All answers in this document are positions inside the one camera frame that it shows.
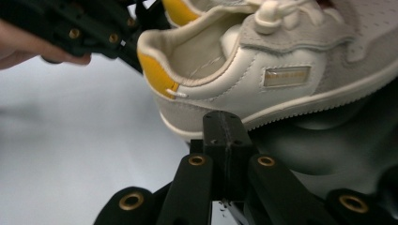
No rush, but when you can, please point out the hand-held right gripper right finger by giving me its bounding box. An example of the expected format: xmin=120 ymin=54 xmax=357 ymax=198
xmin=222 ymin=111 xmax=259 ymax=201

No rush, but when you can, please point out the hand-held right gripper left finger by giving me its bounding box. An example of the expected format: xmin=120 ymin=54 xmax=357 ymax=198
xmin=202 ymin=111 xmax=229 ymax=201

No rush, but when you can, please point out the white sneaker with yellow heel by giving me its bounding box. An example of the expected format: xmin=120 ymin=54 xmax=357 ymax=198
xmin=136 ymin=0 xmax=398 ymax=143
xmin=161 ymin=0 xmax=261 ymax=28

